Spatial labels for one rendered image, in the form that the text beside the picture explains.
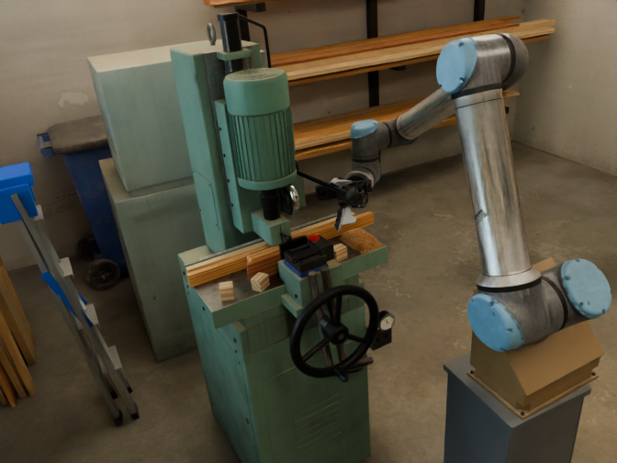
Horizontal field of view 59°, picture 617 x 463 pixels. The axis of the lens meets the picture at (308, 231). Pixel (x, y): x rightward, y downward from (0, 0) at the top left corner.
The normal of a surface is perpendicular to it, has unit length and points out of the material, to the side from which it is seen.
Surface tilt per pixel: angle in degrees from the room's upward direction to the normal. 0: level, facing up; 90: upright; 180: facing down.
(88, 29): 90
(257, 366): 90
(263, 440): 90
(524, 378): 45
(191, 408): 0
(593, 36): 90
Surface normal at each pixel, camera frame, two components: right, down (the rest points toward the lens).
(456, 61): -0.92, 0.11
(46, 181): 0.42, 0.39
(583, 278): 0.35, -0.38
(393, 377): -0.08, -0.88
